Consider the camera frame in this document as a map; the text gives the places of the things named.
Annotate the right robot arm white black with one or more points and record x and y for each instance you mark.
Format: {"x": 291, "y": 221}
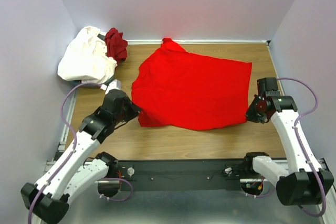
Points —
{"x": 304, "y": 182}

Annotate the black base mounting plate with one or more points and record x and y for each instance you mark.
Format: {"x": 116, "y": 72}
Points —
{"x": 186, "y": 174}

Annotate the grey laundry basket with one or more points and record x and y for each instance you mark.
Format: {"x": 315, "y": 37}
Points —
{"x": 92, "y": 85}

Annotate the white t-shirt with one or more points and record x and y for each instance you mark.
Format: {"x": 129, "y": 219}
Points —
{"x": 86, "y": 59}

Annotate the bright red t-shirt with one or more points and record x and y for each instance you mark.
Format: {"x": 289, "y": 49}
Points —
{"x": 179, "y": 88}

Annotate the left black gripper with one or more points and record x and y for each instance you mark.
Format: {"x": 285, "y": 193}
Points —
{"x": 135, "y": 110}

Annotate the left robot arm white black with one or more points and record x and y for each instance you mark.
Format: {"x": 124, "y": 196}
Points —
{"x": 49, "y": 198}

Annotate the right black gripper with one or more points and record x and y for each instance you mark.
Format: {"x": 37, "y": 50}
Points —
{"x": 251, "y": 115}

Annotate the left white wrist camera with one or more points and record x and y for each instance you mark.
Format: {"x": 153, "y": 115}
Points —
{"x": 115, "y": 84}

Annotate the dark red t-shirt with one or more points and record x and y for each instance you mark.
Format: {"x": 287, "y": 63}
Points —
{"x": 116, "y": 45}

